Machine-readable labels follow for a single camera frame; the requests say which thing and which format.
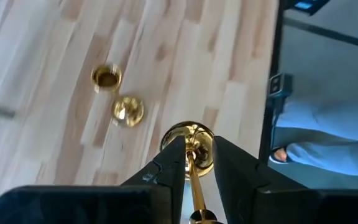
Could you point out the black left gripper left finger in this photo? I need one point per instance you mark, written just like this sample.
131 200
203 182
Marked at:
154 199

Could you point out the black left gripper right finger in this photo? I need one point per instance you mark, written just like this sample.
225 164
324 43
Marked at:
253 199

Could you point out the tall gold brass candlestick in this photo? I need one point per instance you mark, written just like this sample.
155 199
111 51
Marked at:
197 140
128 112

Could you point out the person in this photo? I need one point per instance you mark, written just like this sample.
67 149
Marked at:
328 124

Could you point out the black box with white labels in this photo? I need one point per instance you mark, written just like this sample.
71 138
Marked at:
279 85

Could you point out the flat rounded screen device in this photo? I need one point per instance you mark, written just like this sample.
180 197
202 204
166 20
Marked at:
306 5

